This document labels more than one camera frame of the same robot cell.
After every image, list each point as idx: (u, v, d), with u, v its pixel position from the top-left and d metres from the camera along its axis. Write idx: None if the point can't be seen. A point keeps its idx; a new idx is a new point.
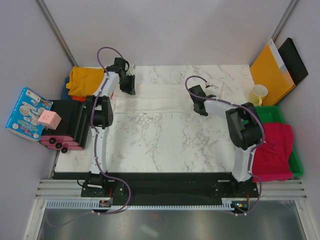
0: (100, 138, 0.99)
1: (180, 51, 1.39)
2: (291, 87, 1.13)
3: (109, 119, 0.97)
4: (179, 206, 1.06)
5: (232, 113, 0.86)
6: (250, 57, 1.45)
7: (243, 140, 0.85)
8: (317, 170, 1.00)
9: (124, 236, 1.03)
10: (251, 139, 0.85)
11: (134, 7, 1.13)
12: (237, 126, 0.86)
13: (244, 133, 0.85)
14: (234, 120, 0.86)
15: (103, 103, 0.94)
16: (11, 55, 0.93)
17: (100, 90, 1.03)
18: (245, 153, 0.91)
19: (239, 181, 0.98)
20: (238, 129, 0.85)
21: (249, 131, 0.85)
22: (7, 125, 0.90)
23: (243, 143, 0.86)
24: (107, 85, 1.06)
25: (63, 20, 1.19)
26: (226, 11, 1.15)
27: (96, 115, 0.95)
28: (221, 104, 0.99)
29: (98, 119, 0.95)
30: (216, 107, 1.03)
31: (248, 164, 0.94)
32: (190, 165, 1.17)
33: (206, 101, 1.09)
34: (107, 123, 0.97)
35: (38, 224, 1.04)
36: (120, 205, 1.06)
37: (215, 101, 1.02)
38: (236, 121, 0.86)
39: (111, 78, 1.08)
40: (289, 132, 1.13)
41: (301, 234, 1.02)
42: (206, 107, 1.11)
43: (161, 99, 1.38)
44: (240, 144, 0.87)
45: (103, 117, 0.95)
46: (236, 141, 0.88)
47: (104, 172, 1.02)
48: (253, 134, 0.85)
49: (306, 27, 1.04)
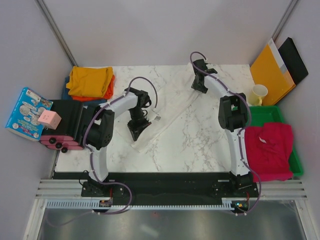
0: (96, 156, 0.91)
1: (180, 51, 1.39)
2: (291, 87, 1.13)
3: (104, 138, 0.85)
4: (179, 206, 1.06)
5: (225, 100, 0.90)
6: (250, 57, 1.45)
7: (227, 123, 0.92)
8: (317, 170, 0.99)
9: (124, 236, 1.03)
10: (234, 123, 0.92)
11: (134, 7, 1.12)
12: (226, 111, 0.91)
13: (230, 117, 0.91)
14: (225, 106, 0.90)
15: (104, 118, 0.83)
16: (11, 54, 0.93)
17: (110, 103, 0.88)
18: (233, 136, 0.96)
19: (236, 175, 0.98)
20: (227, 114, 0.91)
21: (235, 117, 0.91)
22: (7, 125, 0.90)
23: (226, 126, 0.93)
24: (119, 101, 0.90)
25: (63, 19, 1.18)
26: (226, 10, 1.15)
27: (92, 130, 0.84)
28: (219, 86, 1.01)
29: (93, 135, 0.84)
30: (213, 87, 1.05)
31: (240, 151, 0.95)
32: (190, 165, 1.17)
33: (206, 75, 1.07)
34: (101, 142, 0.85)
35: (38, 224, 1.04)
36: (121, 206, 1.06)
37: (215, 80, 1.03)
38: (227, 108, 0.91)
39: (127, 98, 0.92)
40: (289, 132, 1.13)
41: (301, 234, 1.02)
42: (205, 82, 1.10)
43: (164, 113, 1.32)
44: (224, 126, 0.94)
45: (98, 135, 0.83)
46: (222, 123, 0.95)
47: (102, 180, 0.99)
48: (237, 120, 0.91)
49: (306, 26, 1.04)
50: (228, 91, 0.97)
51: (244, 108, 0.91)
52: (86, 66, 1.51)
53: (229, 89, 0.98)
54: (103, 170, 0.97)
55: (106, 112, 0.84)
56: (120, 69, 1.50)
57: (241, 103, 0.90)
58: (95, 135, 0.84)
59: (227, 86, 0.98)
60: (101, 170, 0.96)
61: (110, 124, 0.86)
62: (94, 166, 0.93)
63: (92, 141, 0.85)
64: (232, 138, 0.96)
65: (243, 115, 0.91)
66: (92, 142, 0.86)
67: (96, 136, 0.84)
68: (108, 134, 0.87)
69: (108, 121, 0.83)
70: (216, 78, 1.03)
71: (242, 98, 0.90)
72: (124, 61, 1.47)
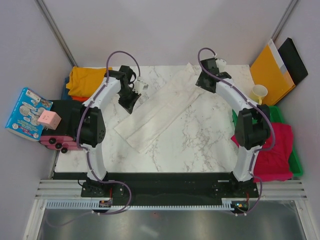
0: (93, 154, 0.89)
1: (180, 51, 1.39)
2: (291, 87, 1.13)
3: (98, 136, 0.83)
4: (179, 206, 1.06)
5: (245, 114, 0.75)
6: (250, 58, 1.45)
7: (246, 141, 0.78)
8: (317, 170, 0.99)
9: (124, 236, 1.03)
10: (255, 141, 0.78)
11: (134, 8, 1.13)
12: (246, 126, 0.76)
13: (250, 134, 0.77)
14: (246, 120, 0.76)
15: (92, 116, 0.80)
16: (11, 55, 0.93)
17: (93, 99, 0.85)
18: (248, 153, 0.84)
19: (239, 180, 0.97)
20: (247, 130, 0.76)
21: (256, 133, 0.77)
22: (7, 125, 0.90)
23: (245, 142, 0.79)
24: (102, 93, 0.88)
25: (63, 19, 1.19)
26: (226, 11, 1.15)
27: (84, 129, 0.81)
28: (235, 94, 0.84)
29: (86, 134, 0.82)
30: (227, 95, 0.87)
31: (250, 164, 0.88)
32: (190, 165, 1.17)
33: (219, 81, 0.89)
34: (96, 140, 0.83)
35: (37, 224, 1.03)
36: (121, 205, 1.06)
37: (229, 88, 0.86)
38: (247, 123, 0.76)
39: (109, 85, 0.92)
40: (289, 132, 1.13)
41: (301, 234, 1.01)
42: (216, 87, 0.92)
43: (163, 113, 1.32)
44: (242, 142, 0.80)
45: (92, 134, 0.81)
46: (240, 138, 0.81)
47: (102, 178, 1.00)
48: (259, 137, 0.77)
49: (306, 27, 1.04)
50: (248, 102, 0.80)
51: (266, 124, 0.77)
52: (87, 66, 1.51)
53: (249, 100, 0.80)
54: (100, 169, 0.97)
55: (92, 110, 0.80)
56: (120, 69, 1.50)
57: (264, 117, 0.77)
58: (88, 134, 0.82)
59: (246, 97, 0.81)
60: (98, 168, 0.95)
61: (100, 121, 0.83)
62: (92, 165, 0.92)
63: (87, 140, 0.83)
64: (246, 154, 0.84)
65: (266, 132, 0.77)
66: (87, 141, 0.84)
67: (90, 134, 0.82)
68: (101, 130, 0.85)
69: (96, 119, 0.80)
70: (231, 85, 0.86)
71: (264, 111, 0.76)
72: (124, 61, 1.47)
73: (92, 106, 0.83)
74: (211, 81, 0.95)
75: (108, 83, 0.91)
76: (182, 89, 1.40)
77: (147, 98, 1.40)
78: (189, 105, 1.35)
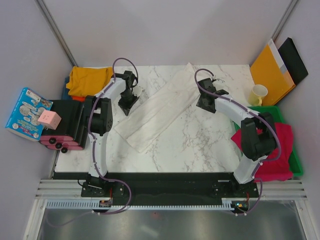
0: (99, 144, 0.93)
1: (180, 51, 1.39)
2: (291, 87, 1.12)
3: (107, 124, 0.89)
4: (179, 206, 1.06)
5: (248, 123, 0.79)
6: (250, 57, 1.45)
7: (255, 151, 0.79)
8: (316, 170, 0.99)
9: (124, 236, 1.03)
10: (263, 151, 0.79)
11: (134, 7, 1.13)
12: (252, 137, 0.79)
13: (257, 144, 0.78)
14: (250, 131, 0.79)
15: (103, 105, 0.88)
16: (11, 55, 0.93)
17: (103, 92, 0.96)
18: (253, 162, 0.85)
19: (239, 183, 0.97)
20: (252, 139, 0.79)
21: (264, 143, 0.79)
22: (7, 125, 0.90)
23: (253, 154, 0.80)
24: (110, 89, 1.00)
25: (63, 19, 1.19)
26: (226, 10, 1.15)
27: (94, 119, 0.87)
28: (235, 107, 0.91)
29: (95, 124, 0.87)
30: (228, 109, 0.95)
31: (253, 171, 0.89)
32: (190, 165, 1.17)
33: (218, 98, 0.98)
34: (105, 128, 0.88)
35: (38, 224, 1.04)
36: (121, 205, 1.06)
37: (228, 102, 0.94)
38: (252, 132, 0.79)
39: (117, 83, 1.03)
40: (289, 132, 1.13)
41: (301, 234, 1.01)
42: (217, 105, 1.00)
43: (163, 113, 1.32)
44: (251, 155, 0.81)
45: (101, 122, 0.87)
46: (247, 151, 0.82)
47: (103, 175, 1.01)
48: (266, 146, 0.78)
49: (306, 26, 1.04)
50: (248, 111, 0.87)
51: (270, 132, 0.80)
52: (87, 66, 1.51)
53: (250, 110, 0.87)
54: (104, 164, 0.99)
55: (103, 99, 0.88)
56: (120, 69, 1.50)
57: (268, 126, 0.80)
58: (98, 122, 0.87)
59: (246, 107, 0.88)
60: (102, 163, 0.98)
61: (110, 110, 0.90)
62: (95, 158, 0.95)
63: (96, 128, 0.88)
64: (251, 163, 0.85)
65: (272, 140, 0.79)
66: (95, 129, 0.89)
67: (99, 123, 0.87)
68: (109, 119, 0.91)
69: (107, 107, 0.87)
70: (230, 100, 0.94)
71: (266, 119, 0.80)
72: (124, 61, 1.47)
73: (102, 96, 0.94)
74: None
75: (115, 82, 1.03)
76: (182, 89, 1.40)
77: (147, 97, 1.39)
78: (189, 105, 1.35)
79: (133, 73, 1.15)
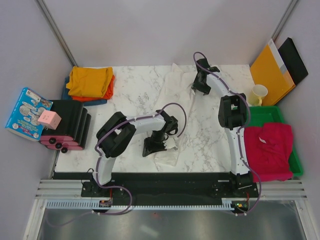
0: (103, 161, 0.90)
1: (180, 51, 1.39)
2: (291, 87, 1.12)
3: (116, 150, 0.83)
4: (179, 206, 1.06)
5: (225, 100, 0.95)
6: (250, 58, 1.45)
7: (226, 122, 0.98)
8: (316, 170, 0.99)
9: (124, 236, 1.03)
10: (233, 122, 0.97)
11: (134, 7, 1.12)
12: (226, 111, 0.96)
13: (229, 116, 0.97)
14: (225, 106, 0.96)
15: (125, 131, 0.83)
16: (11, 54, 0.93)
17: (135, 118, 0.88)
18: (232, 134, 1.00)
19: (236, 175, 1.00)
20: (226, 112, 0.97)
21: (234, 116, 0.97)
22: (7, 125, 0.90)
23: (226, 124, 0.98)
24: (145, 120, 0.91)
25: (63, 19, 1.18)
26: (226, 10, 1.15)
27: (109, 137, 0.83)
28: (220, 84, 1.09)
29: (107, 142, 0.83)
30: (214, 85, 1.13)
31: (239, 150, 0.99)
32: (190, 165, 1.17)
33: (209, 74, 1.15)
34: (112, 152, 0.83)
35: (37, 224, 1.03)
36: (121, 205, 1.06)
37: (216, 79, 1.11)
38: (227, 107, 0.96)
39: (154, 119, 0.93)
40: (289, 132, 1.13)
41: (301, 234, 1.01)
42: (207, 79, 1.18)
43: None
44: (223, 124, 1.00)
45: (114, 144, 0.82)
46: (222, 121, 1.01)
47: (102, 184, 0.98)
48: (236, 119, 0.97)
49: (306, 26, 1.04)
50: (229, 90, 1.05)
51: (243, 108, 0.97)
52: (86, 66, 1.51)
53: (230, 89, 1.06)
54: (105, 175, 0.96)
55: (129, 126, 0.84)
56: (119, 69, 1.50)
57: (241, 103, 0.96)
58: (109, 143, 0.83)
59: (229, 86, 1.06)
60: (104, 173, 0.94)
61: (127, 139, 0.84)
62: (99, 169, 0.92)
63: (104, 146, 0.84)
64: (231, 136, 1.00)
65: (242, 114, 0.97)
66: (104, 147, 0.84)
67: (111, 144, 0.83)
68: (123, 147, 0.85)
69: (126, 135, 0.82)
70: (218, 77, 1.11)
71: (243, 98, 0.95)
72: (123, 61, 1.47)
73: (131, 122, 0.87)
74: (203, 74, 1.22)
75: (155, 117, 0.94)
76: (179, 89, 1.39)
77: (147, 98, 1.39)
78: (190, 105, 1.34)
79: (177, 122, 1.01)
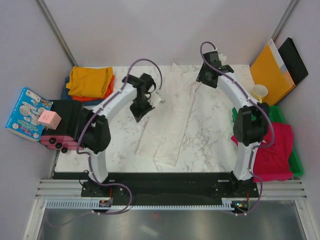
0: (94, 159, 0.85)
1: (180, 51, 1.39)
2: (291, 87, 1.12)
3: (101, 142, 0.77)
4: (179, 206, 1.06)
5: (245, 111, 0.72)
6: (250, 58, 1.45)
7: (244, 136, 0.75)
8: (316, 170, 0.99)
9: (124, 236, 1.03)
10: (252, 137, 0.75)
11: (134, 7, 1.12)
12: (244, 124, 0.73)
13: (248, 130, 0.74)
14: (245, 118, 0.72)
15: (96, 125, 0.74)
16: (11, 55, 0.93)
17: (102, 106, 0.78)
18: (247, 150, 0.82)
19: (239, 179, 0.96)
20: (246, 127, 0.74)
21: (254, 130, 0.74)
22: (7, 125, 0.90)
23: (243, 139, 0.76)
24: (113, 102, 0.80)
25: (63, 19, 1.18)
26: (225, 11, 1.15)
27: (88, 135, 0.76)
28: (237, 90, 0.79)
29: (89, 140, 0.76)
30: (228, 89, 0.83)
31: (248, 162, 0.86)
32: (190, 165, 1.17)
33: (221, 75, 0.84)
34: (98, 147, 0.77)
35: (37, 224, 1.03)
36: (121, 205, 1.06)
37: (231, 82, 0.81)
38: (248, 120, 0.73)
39: (124, 93, 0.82)
40: (289, 132, 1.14)
41: (301, 234, 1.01)
42: (218, 81, 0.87)
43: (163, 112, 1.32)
44: (237, 137, 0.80)
45: (95, 140, 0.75)
46: (237, 134, 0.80)
47: (101, 182, 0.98)
48: (257, 135, 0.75)
49: (306, 26, 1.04)
50: (248, 99, 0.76)
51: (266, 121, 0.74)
52: (87, 66, 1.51)
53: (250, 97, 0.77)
54: (102, 171, 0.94)
55: (99, 118, 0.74)
56: (120, 68, 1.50)
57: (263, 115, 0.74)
58: (91, 140, 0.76)
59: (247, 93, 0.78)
60: (100, 171, 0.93)
61: (105, 130, 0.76)
62: (93, 168, 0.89)
63: (89, 145, 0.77)
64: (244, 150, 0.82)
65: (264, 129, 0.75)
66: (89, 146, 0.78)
67: (93, 141, 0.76)
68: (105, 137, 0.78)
69: (101, 128, 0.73)
70: (233, 81, 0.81)
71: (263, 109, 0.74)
72: (123, 61, 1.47)
73: (99, 114, 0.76)
74: (213, 75, 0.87)
75: (123, 90, 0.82)
76: (179, 89, 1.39)
77: None
78: (190, 105, 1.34)
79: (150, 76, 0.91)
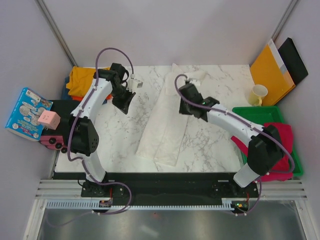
0: (88, 163, 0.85)
1: (180, 51, 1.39)
2: (291, 87, 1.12)
3: (91, 143, 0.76)
4: (179, 206, 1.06)
5: (258, 143, 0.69)
6: (250, 58, 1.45)
7: (265, 166, 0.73)
8: (316, 170, 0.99)
9: (124, 236, 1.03)
10: (272, 163, 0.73)
11: (134, 7, 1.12)
12: (263, 155, 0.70)
13: (267, 159, 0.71)
14: (261, 149, 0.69)
15: (81, 127, 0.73)
16: (11, 55, 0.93)
17: (81, 108, 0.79)
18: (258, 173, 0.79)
19: (241, 186, 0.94)
20: (265, 156, 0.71)
21: (272, 157, 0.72)
22: (7, 125, 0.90)
23: (265, 168, 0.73)
24: (91, 100, 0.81)
25: (63, 19, 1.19)
26: (225, 11, 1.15)
27: (75, 139, 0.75)
28: (236, 123, 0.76)
29: (77, 144, 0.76)
30: (224, 124, 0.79)
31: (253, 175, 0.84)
32: (190, 165, 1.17)
33: (210, 111, 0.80)
34: (89, 149, 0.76)
35: (37, 224, 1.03)
36: (121, 205, 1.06)
37: (224, 116, 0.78)
38: (264, 151, 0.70)
39: (99, 89, 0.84)
40: (289, 132, 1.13)
41: (301, 234, 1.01)
42: (208, 118, 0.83)
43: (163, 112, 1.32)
44: (256, 170, 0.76)
45: (84, 143, 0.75)
46: (254, 166, 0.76)
47: (100, 181, 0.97)
48: (275, 158, 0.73)
49: (306, 27, 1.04)
50: (252, 127, 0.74)
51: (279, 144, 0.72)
52: (86, 66, 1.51)
53: (253, 125, 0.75)
54: (99, 171, 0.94)
55: (82, 120, 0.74)
56: None
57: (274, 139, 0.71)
58: (80, 143, 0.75)
59: (248, 122, 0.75)
60: (97, 171, 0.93)
61: (91, 130, 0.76)
62: (89, 170, 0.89)
63: (79, 149, 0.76)
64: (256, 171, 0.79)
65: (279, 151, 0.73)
66: (80, 150, 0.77)
67: (82, 144, 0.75)
68: (93, 138, 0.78)
69: (86, 129, 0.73)
70: (225, 112, 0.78)
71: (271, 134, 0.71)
72: (123, 61, 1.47)
73: (80, 116, 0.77)
74: (199, 112, 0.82)
75: (97, 87, 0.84)
76: (179, 89, 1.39)
77: (147, 97, 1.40)
78: None
79: (120, 65, 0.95)
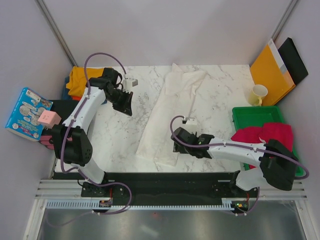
0: (85, 169, 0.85)
1: (180, 51, 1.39)
2: (291, 87, 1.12)
3: (84, 154, 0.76)
4: (179, 206, 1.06)
5: (268, 164, 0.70)
6: (250, 58, 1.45)
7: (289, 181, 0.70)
8: (316, 170, 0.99)
9: (124, 236, 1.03)
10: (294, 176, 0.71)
11: (134, 7, 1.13)
12: (279, 172, 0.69)
13: (287, 175, 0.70)
14: (273, 168, 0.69)
15: (73, 137, 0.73)
16: (11, 54, 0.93)
17: (73, 117, 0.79)
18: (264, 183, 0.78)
19: (246, 190, 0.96)
20: (282, 174, 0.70)
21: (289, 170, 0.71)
22: (7, 125, 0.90)
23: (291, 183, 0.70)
24: (83, 110, 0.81)
25: (63, 19, 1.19)
26: (225, 11, 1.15)
27: (68, 149, 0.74)
28: (238, 150, 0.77)
29: (70, 155, 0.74)
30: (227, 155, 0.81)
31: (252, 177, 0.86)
32: (190, 165, 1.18)
33: (210, 147, 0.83)
34: (82, 159, 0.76)
35: (38, 224, 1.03)
36: (122, 206, 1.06)
37: (224, 148, 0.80)
38: (278, 169, 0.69)
39: (92, 97, 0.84)
40: (289, 132, 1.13)
41: (301, 234, 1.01)
42: (212, 155, 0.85)
43: (162, 112, 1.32)
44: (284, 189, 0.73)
45: (77, 154, 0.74)
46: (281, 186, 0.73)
47: (99, 183, 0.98)
48: (294, 170, 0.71)
49: (306, 27, 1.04)
50: (255, 149, 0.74)
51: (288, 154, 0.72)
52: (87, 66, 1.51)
53: (255, 146, 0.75)
54: (97, 174, 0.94)
55: (75, 130, 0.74)
56: (120, 69, 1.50)
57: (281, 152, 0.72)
58: (73, 154, 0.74)
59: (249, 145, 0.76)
60: (95, 174, 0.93)
61: (84, 140, 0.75)
62: (87, 175, 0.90)
63: (73, 160, 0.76)
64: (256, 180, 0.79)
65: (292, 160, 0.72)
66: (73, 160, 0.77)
67: (75, 155, 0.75)
68: (87, 148, 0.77)
69: (79, 139, 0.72)
70: (224, 144, 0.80)
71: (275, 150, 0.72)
72: (123, 61, 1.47)
73: (73, 126, 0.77)
74: (201, 151, 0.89)
75: (90, 95, 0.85)
76: (179, 89, 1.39)
77: (147, 97, 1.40)
78: (190, 106, 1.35)
79: (112, 70, 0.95)
